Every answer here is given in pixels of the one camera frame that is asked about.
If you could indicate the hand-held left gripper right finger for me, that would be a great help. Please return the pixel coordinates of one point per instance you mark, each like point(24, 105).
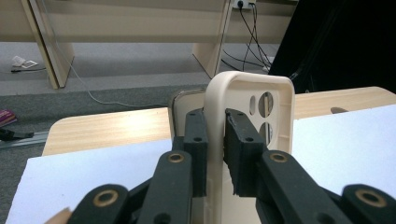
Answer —
point(241, 146)

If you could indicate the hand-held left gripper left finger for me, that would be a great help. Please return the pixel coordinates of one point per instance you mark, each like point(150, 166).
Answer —
point(197, 133)

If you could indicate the beige phone case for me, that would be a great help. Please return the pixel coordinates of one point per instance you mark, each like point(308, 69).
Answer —
point(214, 102)

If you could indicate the white power socket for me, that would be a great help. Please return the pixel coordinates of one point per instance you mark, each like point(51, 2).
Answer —
point(244, 3)

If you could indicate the black curtain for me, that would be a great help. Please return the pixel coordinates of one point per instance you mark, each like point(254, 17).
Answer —
point(342, 40)

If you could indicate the black metal stand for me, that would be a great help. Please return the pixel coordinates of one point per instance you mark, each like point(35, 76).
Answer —
point(12, 134)

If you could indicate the white paper scrap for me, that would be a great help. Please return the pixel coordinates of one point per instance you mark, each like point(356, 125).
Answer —
point(23, 62)

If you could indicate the pink packet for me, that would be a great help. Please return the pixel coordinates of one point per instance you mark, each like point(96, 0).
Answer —
point(6, 117)

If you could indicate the aluminium floor rail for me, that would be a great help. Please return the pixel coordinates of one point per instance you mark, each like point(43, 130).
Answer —
point(28, 140)

